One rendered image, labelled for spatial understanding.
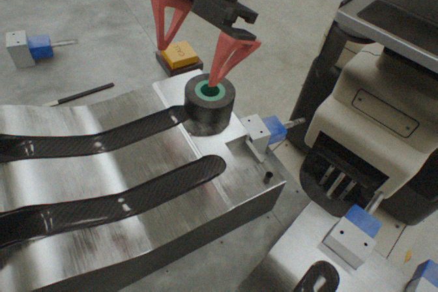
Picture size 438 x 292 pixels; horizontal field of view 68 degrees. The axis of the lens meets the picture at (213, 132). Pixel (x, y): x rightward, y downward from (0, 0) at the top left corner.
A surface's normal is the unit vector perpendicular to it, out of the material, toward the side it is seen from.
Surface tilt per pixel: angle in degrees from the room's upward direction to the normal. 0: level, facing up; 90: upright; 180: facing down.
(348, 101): 98
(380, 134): 8
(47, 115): 28
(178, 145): 2
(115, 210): 20
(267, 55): 0
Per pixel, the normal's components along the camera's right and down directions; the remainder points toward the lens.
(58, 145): 0.55, -0.60
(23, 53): 0.37, 0.74
